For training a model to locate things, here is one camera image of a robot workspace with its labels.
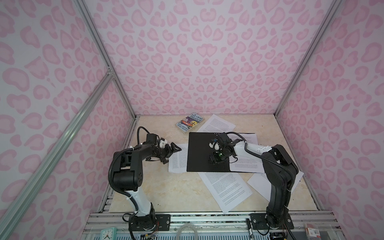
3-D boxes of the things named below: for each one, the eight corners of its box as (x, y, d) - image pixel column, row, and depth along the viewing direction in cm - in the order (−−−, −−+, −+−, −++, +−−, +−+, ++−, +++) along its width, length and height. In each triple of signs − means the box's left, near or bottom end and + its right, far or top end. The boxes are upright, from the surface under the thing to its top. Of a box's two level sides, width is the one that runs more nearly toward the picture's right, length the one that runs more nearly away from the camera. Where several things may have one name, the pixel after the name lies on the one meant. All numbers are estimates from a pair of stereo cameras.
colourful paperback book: (176, 126, 115) (175, 123, 113) (193, 113, 124) (193, 111, 122) (186, 134, 110) (186, 131, 108) (203, 120, 119) (203, 118, 117)
